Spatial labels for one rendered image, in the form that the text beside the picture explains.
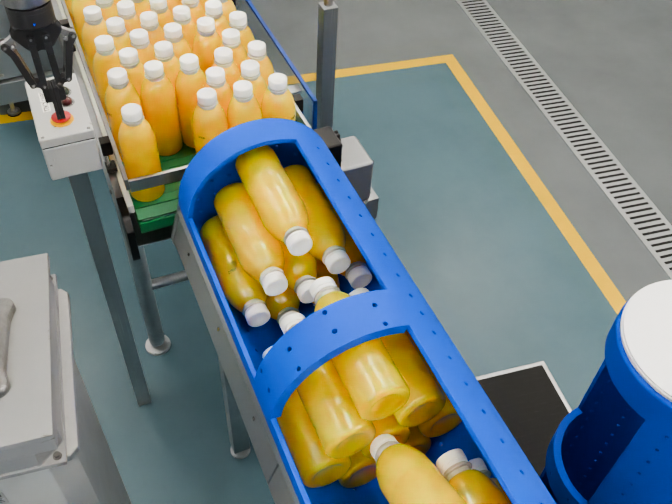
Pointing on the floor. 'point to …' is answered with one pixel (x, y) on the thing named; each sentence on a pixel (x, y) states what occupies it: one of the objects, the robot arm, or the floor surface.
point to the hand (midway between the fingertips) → (56, 99)
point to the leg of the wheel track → (240, 447)
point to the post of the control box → (109, 282)
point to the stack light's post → (326, 63)
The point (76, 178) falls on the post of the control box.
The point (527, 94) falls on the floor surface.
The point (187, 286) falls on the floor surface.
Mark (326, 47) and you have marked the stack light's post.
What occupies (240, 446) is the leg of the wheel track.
